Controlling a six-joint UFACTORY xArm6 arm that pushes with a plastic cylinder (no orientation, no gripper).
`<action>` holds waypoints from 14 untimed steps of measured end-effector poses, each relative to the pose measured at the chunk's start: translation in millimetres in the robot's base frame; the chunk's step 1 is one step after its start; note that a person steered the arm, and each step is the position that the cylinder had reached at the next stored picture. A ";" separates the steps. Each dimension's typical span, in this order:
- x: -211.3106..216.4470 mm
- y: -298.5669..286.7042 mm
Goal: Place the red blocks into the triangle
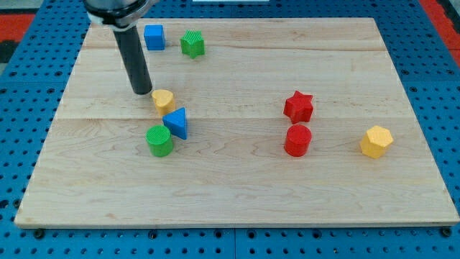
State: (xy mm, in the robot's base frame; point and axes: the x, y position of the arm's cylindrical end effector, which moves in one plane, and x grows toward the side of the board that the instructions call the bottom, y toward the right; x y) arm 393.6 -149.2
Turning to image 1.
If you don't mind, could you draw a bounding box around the green star block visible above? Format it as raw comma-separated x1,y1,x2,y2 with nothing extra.
180,30,206,59

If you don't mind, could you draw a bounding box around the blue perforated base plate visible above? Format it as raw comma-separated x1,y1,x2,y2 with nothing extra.
1,0,459,258

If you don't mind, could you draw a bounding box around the yellow heart block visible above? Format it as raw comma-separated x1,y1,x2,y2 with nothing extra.
152,89,176,117

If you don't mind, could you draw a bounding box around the green cylinder block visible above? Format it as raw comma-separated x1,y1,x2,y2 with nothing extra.
145,125,173,157

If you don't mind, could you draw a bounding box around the yellow hexagon block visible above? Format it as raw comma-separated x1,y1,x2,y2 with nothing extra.
359,125,394,159

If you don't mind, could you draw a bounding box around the blue cube block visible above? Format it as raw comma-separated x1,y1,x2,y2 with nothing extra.
144,24,166,50

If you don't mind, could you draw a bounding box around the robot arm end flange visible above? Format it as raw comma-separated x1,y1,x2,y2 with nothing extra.
83,0,158,32

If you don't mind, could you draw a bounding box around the blue triangle block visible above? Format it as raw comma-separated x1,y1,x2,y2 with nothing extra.
162,107,188,140

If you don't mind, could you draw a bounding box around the red star block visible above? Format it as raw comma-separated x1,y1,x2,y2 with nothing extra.
283,91,314,124

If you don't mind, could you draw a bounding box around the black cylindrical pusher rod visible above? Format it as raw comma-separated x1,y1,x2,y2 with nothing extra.
114,25,152,95

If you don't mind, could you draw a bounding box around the red cylinder block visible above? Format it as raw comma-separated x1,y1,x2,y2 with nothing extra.
284,124,312,157

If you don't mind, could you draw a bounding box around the light wooden board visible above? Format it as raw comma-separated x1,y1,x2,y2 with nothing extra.
14,18,459,229

